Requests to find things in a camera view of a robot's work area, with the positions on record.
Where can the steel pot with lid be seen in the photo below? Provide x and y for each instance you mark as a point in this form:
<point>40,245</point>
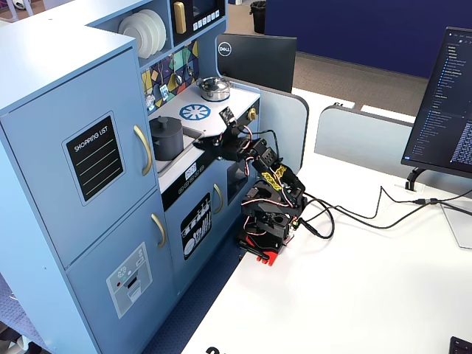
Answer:
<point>214,88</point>

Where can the black trash bin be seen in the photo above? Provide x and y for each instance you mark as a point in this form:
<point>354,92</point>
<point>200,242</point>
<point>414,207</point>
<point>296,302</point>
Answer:
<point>258,16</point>

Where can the blue toy kitchen unit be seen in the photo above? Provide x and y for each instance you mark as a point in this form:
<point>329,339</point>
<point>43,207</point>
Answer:
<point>55,73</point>

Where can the black Dell monitor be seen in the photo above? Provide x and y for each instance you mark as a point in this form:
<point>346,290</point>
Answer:
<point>258,62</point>

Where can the gray monitor stand base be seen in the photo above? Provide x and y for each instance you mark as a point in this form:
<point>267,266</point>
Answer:
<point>459,228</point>

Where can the blue freezer door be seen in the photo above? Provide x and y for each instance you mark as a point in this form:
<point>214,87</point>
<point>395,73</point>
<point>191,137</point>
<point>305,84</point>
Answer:
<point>92,254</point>

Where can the blue fridge door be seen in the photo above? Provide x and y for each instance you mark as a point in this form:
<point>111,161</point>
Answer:
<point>44,166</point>

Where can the gray pot lid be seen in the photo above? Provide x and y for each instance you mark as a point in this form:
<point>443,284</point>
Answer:
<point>166,127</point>

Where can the gray pot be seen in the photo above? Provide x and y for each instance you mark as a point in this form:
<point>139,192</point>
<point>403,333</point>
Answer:
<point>167,147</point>

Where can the red robot base clamp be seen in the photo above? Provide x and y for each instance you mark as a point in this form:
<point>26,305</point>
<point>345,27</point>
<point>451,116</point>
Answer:
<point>271,256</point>

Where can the dark blue office partition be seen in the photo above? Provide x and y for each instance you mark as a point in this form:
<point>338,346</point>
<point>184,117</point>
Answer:
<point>368,33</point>

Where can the gray desk divider panel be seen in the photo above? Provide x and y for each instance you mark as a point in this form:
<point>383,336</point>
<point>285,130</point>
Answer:
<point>284,129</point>
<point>361,136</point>

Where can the gray ice dispenser panel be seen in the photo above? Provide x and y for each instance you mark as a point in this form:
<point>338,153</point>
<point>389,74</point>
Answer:
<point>129,280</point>

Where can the steel skimmer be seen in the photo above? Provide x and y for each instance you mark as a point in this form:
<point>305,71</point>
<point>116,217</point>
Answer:
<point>149,100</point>

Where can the steel ladle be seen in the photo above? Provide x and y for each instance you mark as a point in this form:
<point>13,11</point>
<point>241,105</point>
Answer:
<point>178,78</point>

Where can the gold stove knob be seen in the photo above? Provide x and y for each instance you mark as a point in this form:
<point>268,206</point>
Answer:
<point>252,114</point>

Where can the small black wrist camera module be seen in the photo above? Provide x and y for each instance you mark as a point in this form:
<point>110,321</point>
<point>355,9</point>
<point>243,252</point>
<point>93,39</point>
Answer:
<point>227,115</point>

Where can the steel slotted spatula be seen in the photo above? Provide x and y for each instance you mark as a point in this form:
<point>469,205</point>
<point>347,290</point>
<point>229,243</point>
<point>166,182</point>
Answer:
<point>163,92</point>

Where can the black shopping list board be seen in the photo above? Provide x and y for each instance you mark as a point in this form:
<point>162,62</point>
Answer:
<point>94,158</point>

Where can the black flat device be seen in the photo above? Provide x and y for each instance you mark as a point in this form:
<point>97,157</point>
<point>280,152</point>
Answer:
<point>462,346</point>

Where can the black monitor with code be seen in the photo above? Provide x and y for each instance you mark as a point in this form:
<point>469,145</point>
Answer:
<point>442,110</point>

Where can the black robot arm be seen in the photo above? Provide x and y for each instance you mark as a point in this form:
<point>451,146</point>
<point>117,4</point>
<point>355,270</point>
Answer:
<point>274,217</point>

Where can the steel spoon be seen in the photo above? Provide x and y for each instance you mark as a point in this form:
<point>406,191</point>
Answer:
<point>190,70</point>

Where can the black toy microwave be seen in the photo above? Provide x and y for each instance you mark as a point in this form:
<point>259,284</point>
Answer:
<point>206,14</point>

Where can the gray sink basin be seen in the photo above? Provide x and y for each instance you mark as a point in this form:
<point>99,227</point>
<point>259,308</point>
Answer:
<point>191,138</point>

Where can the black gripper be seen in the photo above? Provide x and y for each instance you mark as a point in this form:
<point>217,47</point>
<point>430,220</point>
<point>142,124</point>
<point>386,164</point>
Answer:
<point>226,148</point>

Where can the blue dishwasher door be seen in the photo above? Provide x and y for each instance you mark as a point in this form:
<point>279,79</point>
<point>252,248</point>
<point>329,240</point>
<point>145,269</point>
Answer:
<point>177,210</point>

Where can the white toy plate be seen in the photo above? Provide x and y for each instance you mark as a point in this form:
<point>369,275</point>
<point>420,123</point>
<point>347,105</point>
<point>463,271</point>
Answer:
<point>153,29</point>
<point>131,35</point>
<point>163,27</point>

